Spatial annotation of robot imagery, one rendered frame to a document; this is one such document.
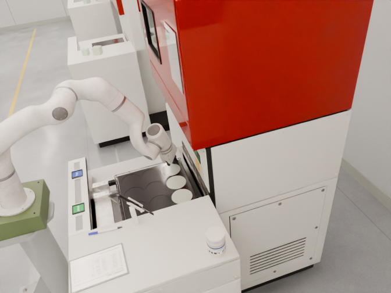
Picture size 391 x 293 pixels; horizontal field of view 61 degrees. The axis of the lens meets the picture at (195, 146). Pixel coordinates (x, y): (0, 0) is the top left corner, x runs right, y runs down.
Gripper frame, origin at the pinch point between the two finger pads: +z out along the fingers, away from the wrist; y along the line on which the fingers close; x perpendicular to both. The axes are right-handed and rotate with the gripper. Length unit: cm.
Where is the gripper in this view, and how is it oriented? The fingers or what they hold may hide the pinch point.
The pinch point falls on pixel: (174, 160)
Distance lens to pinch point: 179.2
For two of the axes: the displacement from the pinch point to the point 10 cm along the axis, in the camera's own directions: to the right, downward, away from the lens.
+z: 2.5, 4.8, 8.4
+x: 9.2, 1.5, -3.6
